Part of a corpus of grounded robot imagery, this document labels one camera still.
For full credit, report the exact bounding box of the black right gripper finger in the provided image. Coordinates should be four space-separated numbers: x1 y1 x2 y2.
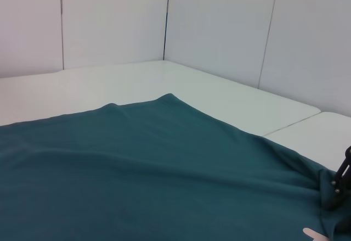
323 145 351 211

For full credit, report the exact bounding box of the teal t-shirt with white print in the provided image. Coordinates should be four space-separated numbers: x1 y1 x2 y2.
0 93 351 241

